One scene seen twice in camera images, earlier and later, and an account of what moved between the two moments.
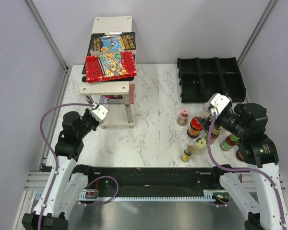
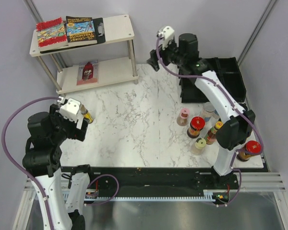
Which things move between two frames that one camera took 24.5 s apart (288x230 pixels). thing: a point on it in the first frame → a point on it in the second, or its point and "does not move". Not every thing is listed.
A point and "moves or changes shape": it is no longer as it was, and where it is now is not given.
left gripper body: [88, 121] → [67, 127]
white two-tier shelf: [112, 94] → [77, 77]
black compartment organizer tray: [201, 78] does not move
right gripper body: [227, 119] → [170, 55]
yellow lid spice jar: [200, 145] does not move
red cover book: [111, 66] → [51, 34]
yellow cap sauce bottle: [214, 135] does not move
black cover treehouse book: [113, 43] → [80, 30]
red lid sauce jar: [195, 128] does not move
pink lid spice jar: [183, 119] does not move
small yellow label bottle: [185, 156] moves or changes shape
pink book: [118, 98] → [88, 73]
